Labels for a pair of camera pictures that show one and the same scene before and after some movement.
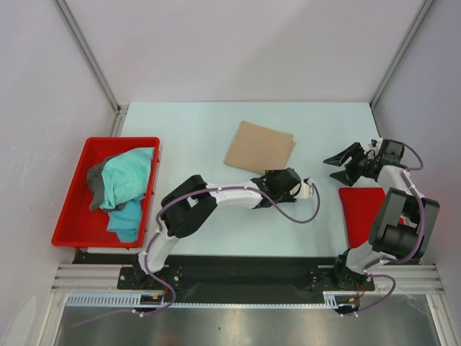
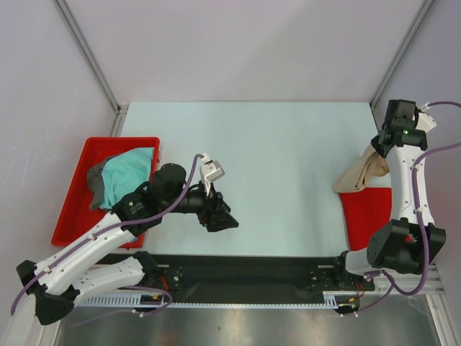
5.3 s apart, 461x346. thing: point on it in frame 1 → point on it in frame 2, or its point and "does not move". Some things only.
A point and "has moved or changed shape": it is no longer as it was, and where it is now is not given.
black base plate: x=234 y=279 does not move
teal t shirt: x=126 y=176 does not move
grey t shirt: x=94 y=179 does not move
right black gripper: x=348 y=176 → x=374 y=143
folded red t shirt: x=361 y=207 does not move
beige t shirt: x=258 y=148 has moved or changed shape
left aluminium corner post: x=72 y=27 does not move
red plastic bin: x=78 y=225 does not move
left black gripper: x=288 y=197 → x=218 y=210
